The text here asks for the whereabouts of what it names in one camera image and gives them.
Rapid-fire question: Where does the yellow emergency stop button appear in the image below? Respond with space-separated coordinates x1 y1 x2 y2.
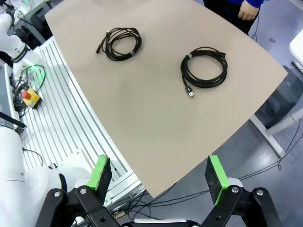
21 87 43 109

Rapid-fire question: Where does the black braided USB cable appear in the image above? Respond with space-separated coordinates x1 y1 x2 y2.
180 46 228 99

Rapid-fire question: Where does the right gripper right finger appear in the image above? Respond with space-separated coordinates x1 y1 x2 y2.
200 155 284 227

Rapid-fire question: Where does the thin black floor cable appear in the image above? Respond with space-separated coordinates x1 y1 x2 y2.
250 11 261 43

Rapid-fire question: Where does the person's left hand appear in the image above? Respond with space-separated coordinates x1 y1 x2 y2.
238 0 260 21

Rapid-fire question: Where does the aluminium slotted base frame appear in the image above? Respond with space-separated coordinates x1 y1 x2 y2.
4 36 145 209

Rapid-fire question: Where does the black control cabinet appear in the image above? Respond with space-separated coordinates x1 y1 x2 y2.
14 0 53 46

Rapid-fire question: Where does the white desk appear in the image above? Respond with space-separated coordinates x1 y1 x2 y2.
250 35 303 159

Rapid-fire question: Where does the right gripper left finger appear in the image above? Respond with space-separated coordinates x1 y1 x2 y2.
35 155 119 227

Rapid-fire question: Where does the loose robot wiring bundle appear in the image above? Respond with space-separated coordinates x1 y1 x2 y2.
9 64 46 119

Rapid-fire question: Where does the black USB extension cable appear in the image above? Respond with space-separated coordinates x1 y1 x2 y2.
96 27 143 61

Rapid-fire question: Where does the person in blue hoodie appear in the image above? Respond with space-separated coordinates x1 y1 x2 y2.
203 0 266 36

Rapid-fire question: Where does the person's left forearm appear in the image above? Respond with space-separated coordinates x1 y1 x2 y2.
245 0 266 7

